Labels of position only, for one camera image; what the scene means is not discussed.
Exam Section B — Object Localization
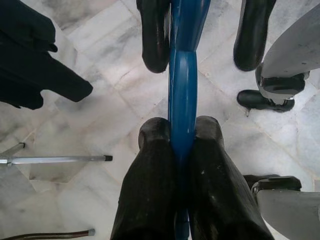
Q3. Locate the marble top folding table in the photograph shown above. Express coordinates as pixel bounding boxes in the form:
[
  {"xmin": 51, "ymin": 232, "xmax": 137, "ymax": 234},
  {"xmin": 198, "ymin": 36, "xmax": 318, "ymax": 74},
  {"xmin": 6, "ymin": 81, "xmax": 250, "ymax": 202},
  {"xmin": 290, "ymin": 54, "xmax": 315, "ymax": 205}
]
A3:
[{"xmin": 0, "ymin": 228, "xmax": 96, "ymax": 240}]

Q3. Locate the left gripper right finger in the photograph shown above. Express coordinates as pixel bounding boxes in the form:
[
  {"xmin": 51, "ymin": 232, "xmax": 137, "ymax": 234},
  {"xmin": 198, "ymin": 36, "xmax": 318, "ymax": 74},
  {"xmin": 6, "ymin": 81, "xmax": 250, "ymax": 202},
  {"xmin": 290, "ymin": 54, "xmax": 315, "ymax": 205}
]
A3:
[{"xmin": 187, "ymin": 115, "xmax": 275, "ymax": 240}]

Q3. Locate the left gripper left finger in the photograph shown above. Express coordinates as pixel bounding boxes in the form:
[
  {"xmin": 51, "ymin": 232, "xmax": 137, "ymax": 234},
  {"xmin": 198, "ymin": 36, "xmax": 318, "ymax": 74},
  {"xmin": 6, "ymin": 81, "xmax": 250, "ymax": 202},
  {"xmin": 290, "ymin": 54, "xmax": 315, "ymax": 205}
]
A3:
[{"xmin": 111, "ymin": 116, "xmax": 185, "ymax": 240}]

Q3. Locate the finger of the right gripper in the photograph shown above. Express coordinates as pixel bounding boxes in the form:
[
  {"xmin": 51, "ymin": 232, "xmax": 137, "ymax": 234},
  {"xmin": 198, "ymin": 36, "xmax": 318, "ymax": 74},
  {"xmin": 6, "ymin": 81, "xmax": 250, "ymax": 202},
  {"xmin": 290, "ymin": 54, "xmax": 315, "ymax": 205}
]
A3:
[
  {"xmin": 233, "ymin": 0, "xmax": 277, "ymax": 72},
  {"xmin": 136, "ymin": 0, "xmax": 173, "ymax": 74}
]

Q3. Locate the blue plastic hanger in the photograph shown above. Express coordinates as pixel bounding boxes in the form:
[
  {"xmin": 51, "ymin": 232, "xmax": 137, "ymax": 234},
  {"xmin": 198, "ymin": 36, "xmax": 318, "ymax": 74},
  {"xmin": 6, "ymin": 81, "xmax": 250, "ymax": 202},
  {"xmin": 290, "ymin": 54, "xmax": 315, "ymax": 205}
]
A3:
[{"xmin": 167, "ymin": 0, "xmax": 210, "ymax": 240}]

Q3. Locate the black shirt green print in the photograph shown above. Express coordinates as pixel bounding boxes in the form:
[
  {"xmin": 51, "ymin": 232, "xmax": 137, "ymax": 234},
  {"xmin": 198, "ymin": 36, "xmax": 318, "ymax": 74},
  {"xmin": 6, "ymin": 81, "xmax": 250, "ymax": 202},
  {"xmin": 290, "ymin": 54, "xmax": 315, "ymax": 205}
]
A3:
[{"xmin": 0, "ymin": 0, "xmax": 94, "ymax": 111}]

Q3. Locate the silver clothes rack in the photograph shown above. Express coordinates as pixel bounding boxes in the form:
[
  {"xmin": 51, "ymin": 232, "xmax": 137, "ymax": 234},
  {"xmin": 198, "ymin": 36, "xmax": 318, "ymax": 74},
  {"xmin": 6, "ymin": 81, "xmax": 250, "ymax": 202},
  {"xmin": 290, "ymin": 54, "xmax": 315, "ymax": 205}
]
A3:
[{"xmin": 0, "ymin": 142, "xmax": 113, "ymax": 167}]

